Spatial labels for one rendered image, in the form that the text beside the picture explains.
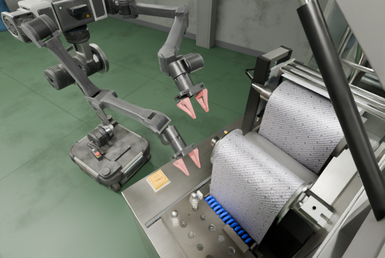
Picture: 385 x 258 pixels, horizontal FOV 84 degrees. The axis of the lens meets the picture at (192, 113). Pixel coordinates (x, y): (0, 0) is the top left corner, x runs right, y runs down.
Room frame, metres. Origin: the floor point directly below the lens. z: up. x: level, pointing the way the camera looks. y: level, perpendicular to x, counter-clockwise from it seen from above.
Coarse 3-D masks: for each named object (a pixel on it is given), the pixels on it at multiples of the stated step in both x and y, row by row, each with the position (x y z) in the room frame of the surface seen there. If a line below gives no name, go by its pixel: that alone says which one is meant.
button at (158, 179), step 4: (156, 172) 0.58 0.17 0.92; (160, 172) 0.58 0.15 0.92; (152, 176) 0.56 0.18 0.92; (156, 176) 0.56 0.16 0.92; (160, 176) 0.56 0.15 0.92; (164, 176) 0.56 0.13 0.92; (148, 180) 0.55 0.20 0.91; (152, 180) 0.54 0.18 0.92; (156, 180) 0.54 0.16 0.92; (160, 180) 0.54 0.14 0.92; (164, 180) 0.54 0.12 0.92; (152, 184) 0.52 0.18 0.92; (156, 184) 0.52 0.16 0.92; (160, 184) 0.52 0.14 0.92; (164, 184) 0.53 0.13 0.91; (156, 188) 0.50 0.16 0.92
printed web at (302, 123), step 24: (288, 96) 0.56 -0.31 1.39; (312, 96) 0.54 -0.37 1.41; (264, 120) 0.57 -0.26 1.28; (288, 120) 0.51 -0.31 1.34; (312, 120) 0.47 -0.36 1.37; (336, 120) 0.44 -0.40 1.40; (240, 144) 0.42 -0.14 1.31; (288, 144) 0.49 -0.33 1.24; (312, 144) 0.44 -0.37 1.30; (336, 144) 0.40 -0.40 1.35; (240, 168) 0.36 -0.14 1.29; (264, 168) 0.34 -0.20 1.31; (312, 168) 0.41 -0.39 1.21; (264, 192) 0.29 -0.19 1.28; (288, 192) 0.28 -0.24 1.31
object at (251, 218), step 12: (216, 168) 0.41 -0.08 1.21; (216, 180) 0.41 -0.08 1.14; (228, 180) 0.37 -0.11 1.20; (216, 192) 0.40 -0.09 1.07; (228, 192) 0.36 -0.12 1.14; (240, 192) 0.33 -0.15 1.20; (228, 204) 0.35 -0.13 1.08; (240, 204) 0.32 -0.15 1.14; (252, 204) 0.30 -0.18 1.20; (240, 216) 0.31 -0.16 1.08; (252, 216) 0.29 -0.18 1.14; (264, 216) 0.26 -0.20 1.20; (252, 228) 0.27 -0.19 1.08; (264, 228) 0.25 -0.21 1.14
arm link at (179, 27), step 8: (184, 8) 1.11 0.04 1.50; (176, 16) 1.07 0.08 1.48; (184, 16) 1.07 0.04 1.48; (176, 24) 1.00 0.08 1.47; (184, 24) 1.03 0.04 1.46; (176, 32) 0.92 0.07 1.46; (184, 32) 1.07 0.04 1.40; (168, 40) 0.85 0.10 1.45; (176, 40) 0.85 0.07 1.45; (168, 48) 0.77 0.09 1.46; (176, 48) 0.80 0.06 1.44; (160, 56) 0.71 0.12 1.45; (160, 64) 0.71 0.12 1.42
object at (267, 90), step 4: (268, 84) 0.67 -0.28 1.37; (264, 88) 0.65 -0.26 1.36; (268, 88) 0.65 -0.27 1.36; (272, 88) 0.64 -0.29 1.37; (264, 92) 0.64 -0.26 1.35; (268, 92) 0.63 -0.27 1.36; (272, 92) 0.63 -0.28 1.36; (260, 96) 0.65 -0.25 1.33; (264, 96) 0.63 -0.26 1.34; (268, 96) 0.62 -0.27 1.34; (264, 100) 0.64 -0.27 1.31
